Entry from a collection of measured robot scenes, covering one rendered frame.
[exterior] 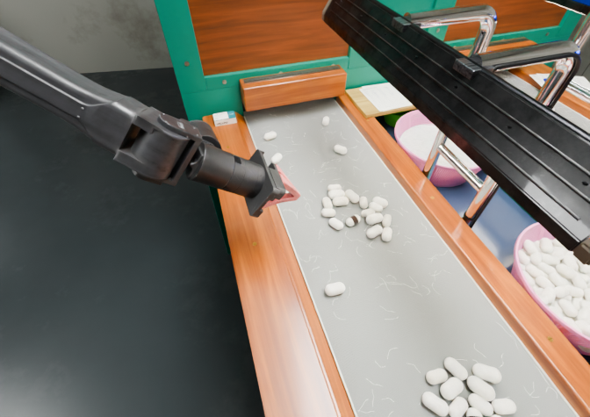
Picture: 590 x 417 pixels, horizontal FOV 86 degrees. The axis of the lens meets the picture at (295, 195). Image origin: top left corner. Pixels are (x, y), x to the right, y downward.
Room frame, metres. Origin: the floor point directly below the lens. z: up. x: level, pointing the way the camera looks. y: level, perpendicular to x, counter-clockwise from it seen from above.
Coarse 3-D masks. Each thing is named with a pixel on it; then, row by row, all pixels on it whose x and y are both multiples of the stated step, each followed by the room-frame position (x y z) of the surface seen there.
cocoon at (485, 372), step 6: (474, 366) 0.14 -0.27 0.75; (480, 366) 0.13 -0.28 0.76; (486, 366) 0.13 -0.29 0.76; (474, 372) 0.13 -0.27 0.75; (480, 372) 0.13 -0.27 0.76; (486, 372) 0.13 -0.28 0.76; (492, 372) 0.13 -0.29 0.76; (498, 372) 0.13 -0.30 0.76; (480, 378) 0.12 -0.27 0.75; (486, 378) 0.12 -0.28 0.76; (492, 378) 0.12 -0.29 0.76; (498, 378) 0.12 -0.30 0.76
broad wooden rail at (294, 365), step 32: (224, 128) 0.73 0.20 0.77; (224, 192) 0.49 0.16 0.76; (256, 224) 0.40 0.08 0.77; (256, 256) 0.32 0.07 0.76; (288, 256) 0.33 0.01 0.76; (256, 288) 0.26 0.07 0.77; (288, 288) 0.26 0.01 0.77; (256, 320) 0.20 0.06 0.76; (288, 320) 0.20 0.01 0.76; (256, 352) 0.15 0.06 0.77; (288, 352) 0.15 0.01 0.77; (320, 352) 0.15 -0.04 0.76; (288, 384) 0.11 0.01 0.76; (320, 384) 0.11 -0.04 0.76; (288, 416) 0.07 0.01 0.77; (320, 416) 0.07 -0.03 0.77; (352, 416) 0.07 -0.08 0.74
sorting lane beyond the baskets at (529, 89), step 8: (504, 72) 1.11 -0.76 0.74; (512, 80) 1.05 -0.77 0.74; (520, 80) 1.05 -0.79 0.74; (520, 88) 1.00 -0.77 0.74; (528, 88) 1.00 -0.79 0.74; (560, 104) 0.89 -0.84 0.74; (560, 112) 0.85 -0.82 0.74; (568, 112) 0.85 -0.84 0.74; (576, 112) 0.85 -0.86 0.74; (576, 120) 0.81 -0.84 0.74; (584, 120) 0.81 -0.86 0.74; (584, 128) 0.77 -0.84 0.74
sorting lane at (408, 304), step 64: (256, 128) 0.77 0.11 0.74; (320, 128) 0.77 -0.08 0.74; (320, 192) 0.51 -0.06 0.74; (384, 192) 0.51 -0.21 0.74; (320, 256) 0.34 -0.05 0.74; (384, 256) 0.34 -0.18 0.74; (448, 256) 0.34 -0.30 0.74; (320, 320) 0.21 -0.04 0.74; (384, 320) 0.21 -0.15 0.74; (448, 320) 0.21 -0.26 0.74; (384, 384) 0.12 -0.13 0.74; (512, 384) 0.12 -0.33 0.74
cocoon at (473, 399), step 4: (472, 396) 0.10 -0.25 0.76; (476, 396) 0.10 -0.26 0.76; (468, 400) 0.09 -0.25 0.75; (472, 400) 0.09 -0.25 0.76; (476, 400) 0.09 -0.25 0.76; (480, 400) 0.09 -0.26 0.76; (484, 400) 0.09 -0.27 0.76; (472, 404) 0.09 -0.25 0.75; (476, 404) 0.09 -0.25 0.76; (480, 404) 0.09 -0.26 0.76; (484, 404) 0.09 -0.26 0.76; (488, 404) 0.09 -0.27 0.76; (476, 408) 0.08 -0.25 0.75; (480, 408) 0.08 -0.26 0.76; (484, 408) 0.08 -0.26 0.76; (488, 408) 0.08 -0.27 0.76; (492, 408) 0.08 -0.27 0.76; (480, 412) 0.08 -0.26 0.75; (484, 412) 0.08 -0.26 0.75; (488, 412) 0.08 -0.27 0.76; (492, 412) 0.08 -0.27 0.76
